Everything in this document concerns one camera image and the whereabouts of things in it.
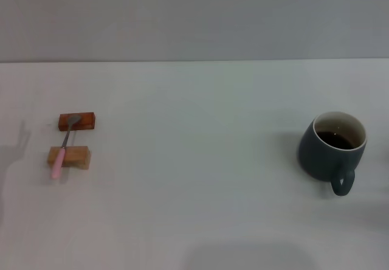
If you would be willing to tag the reddish brown wooden block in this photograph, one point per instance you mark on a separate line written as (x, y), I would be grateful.
(88, 121)

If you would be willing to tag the grey ceramic cup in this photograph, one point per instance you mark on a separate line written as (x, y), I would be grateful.
(316, 160)

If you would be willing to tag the dark coffee liquid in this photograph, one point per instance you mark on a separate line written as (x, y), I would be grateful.
(334, 140)

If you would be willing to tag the light wooden block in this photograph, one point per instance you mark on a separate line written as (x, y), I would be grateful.
(76, 156)

